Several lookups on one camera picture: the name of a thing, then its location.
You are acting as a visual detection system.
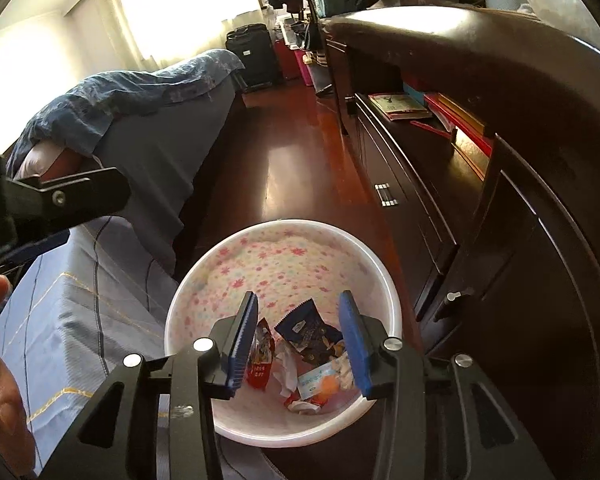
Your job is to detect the dark blue snack packet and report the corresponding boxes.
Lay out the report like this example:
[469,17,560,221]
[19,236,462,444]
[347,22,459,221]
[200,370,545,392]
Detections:
[274,298,346,368]

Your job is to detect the red snack wrapper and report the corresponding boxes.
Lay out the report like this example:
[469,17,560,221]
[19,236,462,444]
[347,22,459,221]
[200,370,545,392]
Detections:
[245,317,276,392]

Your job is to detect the blue floral duvet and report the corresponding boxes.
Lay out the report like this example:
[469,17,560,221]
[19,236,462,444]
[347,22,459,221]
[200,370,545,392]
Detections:
[5,49,246,171]

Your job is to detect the black suitcase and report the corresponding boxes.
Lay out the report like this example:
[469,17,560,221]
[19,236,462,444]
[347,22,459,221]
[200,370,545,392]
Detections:
[225,23,283,92]

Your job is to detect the book with pale cover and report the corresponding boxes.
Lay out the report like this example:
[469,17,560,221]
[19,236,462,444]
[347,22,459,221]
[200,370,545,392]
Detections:
[367,92,433,122]

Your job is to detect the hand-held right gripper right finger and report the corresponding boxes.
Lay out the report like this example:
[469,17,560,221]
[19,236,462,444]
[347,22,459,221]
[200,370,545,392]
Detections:
[337,290,556,480]

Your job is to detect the white snack wrapper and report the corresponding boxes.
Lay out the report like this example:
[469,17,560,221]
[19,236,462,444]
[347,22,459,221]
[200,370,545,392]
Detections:
[332,350,356,391]

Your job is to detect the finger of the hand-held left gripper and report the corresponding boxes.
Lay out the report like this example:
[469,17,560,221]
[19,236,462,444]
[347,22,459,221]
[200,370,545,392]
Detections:
[5,166,132,236]
[0,229,73,281]

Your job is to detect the pink quilt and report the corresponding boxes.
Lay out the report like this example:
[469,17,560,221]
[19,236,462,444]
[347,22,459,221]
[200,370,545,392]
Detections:
[15,142,88,181]

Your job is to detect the dark wooden dresser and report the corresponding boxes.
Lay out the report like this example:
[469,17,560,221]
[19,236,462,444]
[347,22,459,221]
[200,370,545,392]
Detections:
[315,2,600,480]

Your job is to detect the white curtain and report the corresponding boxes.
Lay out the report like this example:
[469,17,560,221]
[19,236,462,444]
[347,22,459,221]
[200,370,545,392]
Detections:
[65,0,266,68]

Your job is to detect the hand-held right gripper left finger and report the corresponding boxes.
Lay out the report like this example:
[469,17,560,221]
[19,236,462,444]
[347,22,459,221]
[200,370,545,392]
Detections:
[35,290,260,480]

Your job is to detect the pink storage box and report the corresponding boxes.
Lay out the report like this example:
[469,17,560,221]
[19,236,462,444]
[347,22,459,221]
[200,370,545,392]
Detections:
[275,40,316,88]

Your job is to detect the clear plastic bag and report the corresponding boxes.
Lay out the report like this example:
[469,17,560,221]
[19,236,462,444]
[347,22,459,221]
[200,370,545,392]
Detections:
[512,0,600,51]

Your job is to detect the bed with grey sheet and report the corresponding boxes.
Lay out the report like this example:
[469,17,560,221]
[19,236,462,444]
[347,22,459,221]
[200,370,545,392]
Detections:
[5,50,246,286]

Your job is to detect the red books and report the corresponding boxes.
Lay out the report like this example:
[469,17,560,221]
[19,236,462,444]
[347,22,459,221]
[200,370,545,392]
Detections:
[422,91,496,158]

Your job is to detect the person's left hand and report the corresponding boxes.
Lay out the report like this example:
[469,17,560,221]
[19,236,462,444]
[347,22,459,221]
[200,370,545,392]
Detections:
[0,274,37,476]

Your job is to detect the white floral waste bin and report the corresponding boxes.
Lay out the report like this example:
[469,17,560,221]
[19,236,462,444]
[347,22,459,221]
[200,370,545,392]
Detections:
[164,218,403,450]

